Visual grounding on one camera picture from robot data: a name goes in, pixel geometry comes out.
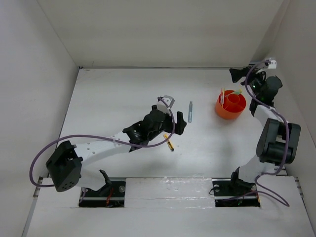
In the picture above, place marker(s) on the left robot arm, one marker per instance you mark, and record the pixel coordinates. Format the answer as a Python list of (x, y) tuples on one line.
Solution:
[(67, 164)]

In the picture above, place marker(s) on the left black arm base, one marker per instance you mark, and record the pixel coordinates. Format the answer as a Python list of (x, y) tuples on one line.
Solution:
[(110, 195)]

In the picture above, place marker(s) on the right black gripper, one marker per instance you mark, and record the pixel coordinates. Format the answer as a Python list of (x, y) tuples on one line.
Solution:
[(236, 74)]

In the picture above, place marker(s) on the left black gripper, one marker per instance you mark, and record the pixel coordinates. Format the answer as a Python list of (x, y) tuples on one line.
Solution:
[(179, 124)]

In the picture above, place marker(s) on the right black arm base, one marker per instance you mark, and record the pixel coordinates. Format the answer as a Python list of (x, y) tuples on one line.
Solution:
[(234, 192)]

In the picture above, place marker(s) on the thin yellow pen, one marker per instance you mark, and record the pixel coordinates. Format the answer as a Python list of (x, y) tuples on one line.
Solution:
[(222, 97)]

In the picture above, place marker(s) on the red pen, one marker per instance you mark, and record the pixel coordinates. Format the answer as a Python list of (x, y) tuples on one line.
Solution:
[(220, 97)]

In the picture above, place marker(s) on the orange round compartment container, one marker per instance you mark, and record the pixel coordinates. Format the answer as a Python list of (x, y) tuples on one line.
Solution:
[(234, 105)]

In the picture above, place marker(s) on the yellow black utility knife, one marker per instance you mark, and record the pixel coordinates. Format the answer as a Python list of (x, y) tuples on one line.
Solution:
[(168, 142)]

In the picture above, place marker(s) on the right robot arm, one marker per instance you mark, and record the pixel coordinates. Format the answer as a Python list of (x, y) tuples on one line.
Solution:
[(278, 141)]

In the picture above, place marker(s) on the blue grey utility knife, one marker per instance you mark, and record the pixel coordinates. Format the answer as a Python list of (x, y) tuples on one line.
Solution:
[(190, 112)]

